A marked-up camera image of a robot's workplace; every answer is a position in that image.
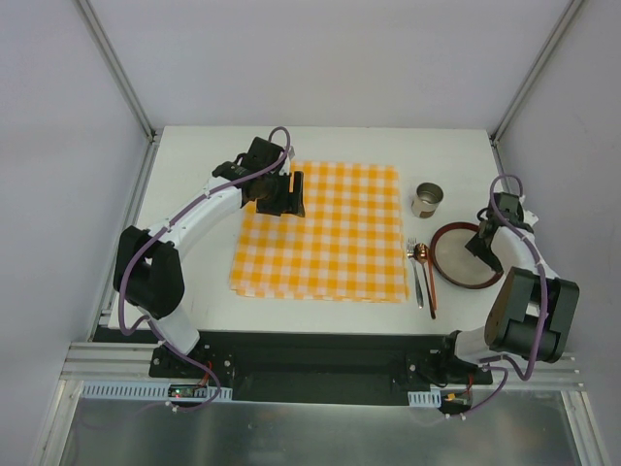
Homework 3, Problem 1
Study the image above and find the right frame post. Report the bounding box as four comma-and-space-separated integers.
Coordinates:
489, 0, 587, 148

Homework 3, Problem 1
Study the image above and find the red rimmed ceramic plate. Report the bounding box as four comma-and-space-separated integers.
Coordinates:
430, 221, 503, 290

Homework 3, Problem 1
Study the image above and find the copper spoon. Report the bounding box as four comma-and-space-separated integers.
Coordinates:
414, 243, 437, 319

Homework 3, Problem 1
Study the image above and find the cable duct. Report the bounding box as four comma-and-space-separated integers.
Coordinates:
408, 389, 441, 409
82, 382, 233, 403

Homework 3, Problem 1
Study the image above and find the frame post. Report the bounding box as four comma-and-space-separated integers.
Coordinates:
73, 0, 157, 143
489, 0, 587, 148

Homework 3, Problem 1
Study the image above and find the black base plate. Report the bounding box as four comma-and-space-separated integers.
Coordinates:
148, 331, 492, 406

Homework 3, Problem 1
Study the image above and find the left cable duct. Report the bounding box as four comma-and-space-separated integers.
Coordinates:
82, 382, 233, 403

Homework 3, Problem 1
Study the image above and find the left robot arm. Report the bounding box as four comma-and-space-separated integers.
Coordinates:
114, 137, 305, 378

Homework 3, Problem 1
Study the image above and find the metal cup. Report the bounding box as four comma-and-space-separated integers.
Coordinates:
410, 182, 444, 218

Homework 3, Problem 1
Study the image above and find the right cable duct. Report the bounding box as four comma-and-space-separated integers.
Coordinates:
408, 389, 441, 409

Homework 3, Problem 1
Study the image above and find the aluminium front rail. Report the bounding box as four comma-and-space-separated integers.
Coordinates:
60, 342, 583, 392

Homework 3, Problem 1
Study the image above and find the left frame post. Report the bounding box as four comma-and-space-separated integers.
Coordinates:
73, 0, 157, 143

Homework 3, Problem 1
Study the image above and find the silver fork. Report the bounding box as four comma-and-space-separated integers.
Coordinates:
406, 238, 425, 309

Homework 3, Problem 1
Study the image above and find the orange checkered cloth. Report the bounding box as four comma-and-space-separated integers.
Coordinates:
229, 161, 409, 304

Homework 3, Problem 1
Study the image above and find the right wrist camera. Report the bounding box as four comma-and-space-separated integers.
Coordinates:
519, 195, 539, 227

